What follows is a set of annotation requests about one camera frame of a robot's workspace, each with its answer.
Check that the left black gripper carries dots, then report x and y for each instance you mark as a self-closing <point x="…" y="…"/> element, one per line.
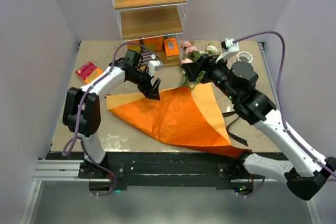
<point x="148" y="90"/>

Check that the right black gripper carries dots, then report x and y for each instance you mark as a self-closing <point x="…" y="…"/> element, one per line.
<point x="207" y="63"/>

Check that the pink flower bouquet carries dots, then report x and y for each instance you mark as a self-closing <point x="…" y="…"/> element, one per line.
<point x="192" y="54"/>

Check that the orange wrapping paper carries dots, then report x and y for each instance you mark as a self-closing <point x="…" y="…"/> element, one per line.
<point x="182" y="117"/>

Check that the black printed ribbon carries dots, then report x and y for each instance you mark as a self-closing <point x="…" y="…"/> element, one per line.
<point x="233" y="136"/>

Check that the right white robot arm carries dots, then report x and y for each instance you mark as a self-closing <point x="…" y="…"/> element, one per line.
<point x="305" y="170"/>

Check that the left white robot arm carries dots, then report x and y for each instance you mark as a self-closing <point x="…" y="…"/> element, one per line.
<point x="82" y="114"/>

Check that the white ribbed vase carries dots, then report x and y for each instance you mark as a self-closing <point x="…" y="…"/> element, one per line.
<point x="244" y="56"/>

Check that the orange box bottom right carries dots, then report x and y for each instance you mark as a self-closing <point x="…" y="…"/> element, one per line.
<point x="171" y="48"/>

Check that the purple wavy sponge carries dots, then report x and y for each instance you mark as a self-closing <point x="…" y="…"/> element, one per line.
<point x="146" y="57"/>

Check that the orange box bottom left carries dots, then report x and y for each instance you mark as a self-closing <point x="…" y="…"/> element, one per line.
<point x="135" y="45"/>

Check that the orange box bottom middle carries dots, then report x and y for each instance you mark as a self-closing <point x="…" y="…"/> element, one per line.
<point x="154" y="44"/>

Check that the pink orange snack box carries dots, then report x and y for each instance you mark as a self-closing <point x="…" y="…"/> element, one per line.
<point x="88" y="72"/>

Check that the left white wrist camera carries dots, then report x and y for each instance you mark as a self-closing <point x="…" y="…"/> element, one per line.
<point x="153" y="66"/>

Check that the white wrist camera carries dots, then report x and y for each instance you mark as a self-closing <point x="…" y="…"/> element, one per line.
<point x="153" y="66"/>
<point x="230" y="48"/>

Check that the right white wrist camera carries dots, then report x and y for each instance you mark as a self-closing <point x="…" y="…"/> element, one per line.
<point x="230" y="48"/>

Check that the white wire wooden shelf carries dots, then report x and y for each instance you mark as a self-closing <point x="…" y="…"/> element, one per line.
<point x="141" y="19"/>

